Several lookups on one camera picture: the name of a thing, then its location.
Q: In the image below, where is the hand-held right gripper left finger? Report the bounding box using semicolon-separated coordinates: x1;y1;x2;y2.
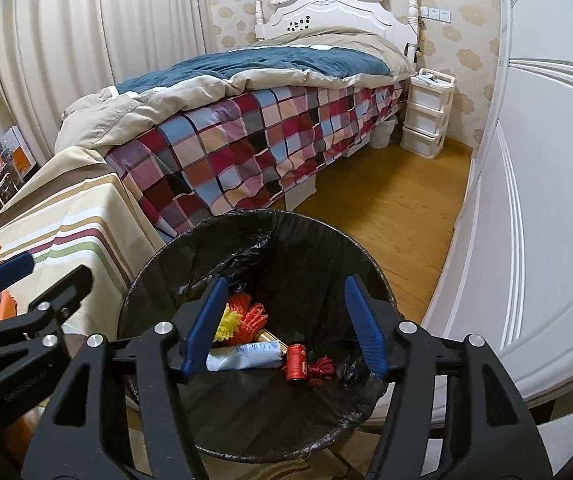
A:
20;276;230;480

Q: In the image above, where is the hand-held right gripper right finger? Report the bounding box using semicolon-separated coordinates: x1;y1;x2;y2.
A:
344;275;552;480

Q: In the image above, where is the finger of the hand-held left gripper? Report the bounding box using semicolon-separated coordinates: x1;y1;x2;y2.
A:
0;252;34;306
0;265;93;356

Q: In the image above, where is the red foam fruit net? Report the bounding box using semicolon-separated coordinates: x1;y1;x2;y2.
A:
226;294;270;343

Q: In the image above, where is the white squeeze tube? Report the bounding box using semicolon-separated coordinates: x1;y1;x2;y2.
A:
206;342;287;372

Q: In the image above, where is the dark red paper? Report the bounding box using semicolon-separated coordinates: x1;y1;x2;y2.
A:
307;356;340;388

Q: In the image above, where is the small red bottle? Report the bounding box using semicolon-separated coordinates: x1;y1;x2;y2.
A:
282;332;310;383

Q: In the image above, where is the bin with black liner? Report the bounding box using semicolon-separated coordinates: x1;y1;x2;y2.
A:
116;208;412;453

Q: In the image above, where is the orange cloth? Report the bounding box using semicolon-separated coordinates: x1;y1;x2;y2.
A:
9;400;42;466

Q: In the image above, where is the striped tablecloth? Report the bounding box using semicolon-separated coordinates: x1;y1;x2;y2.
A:
0;149;167;341

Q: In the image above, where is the white and orange box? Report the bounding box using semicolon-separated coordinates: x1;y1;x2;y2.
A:
1;126;37;181

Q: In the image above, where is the plaid bed sheet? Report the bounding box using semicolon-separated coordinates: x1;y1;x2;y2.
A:
104;77;412;241

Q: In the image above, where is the small white waste bin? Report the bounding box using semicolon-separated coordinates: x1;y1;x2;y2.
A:
369;120;397;150

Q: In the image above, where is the white wardrobe door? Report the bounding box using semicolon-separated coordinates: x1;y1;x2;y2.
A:
417;0;573;411

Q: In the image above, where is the white plastic drawer unit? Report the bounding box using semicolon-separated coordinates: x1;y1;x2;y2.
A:
401;67;455;160

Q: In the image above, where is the cream curtain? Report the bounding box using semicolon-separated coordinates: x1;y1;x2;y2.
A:
0;0;217;161

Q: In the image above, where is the white bed headboard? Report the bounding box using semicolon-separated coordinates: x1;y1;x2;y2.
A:
254;0;420;46

